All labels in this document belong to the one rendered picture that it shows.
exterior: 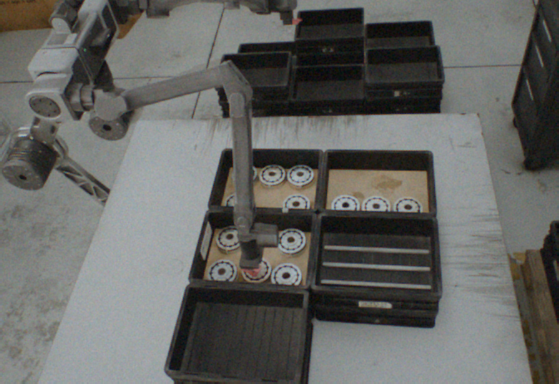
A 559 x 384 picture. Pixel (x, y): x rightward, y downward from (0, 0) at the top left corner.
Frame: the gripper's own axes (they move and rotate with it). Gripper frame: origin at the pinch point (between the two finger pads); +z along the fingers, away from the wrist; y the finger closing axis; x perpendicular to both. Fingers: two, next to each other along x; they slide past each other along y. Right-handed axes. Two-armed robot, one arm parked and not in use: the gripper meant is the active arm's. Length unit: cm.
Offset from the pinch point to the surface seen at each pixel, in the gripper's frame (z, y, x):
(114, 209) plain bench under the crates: 16, 35, 70
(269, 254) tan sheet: 3.9, 8.2, -3.0
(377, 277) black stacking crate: 4.3, 1.7, -40.3
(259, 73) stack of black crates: 35, 151, 28
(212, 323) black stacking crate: 4.6, -18.9, 11.8
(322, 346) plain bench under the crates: 17.4, -17.8, -23.0
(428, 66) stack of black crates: 35, 156, -66
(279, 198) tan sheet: 3.5, 33.4, -3.1
